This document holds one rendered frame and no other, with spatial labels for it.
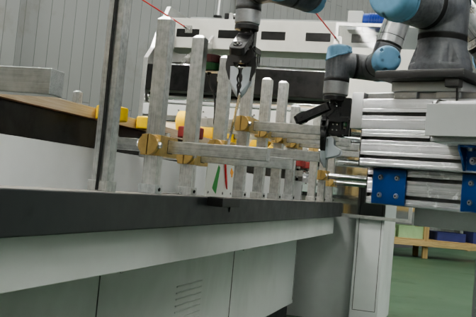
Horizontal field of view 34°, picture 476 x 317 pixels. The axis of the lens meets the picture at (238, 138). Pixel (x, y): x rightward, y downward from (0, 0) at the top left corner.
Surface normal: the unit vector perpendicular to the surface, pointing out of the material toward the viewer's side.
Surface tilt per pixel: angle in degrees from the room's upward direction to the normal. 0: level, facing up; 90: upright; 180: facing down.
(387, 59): 90
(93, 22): 90
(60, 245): 90
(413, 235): 90
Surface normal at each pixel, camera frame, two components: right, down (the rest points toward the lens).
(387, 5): -0.77, -0.01
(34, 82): -0.28, -0.08
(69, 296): 0.96, 0.07
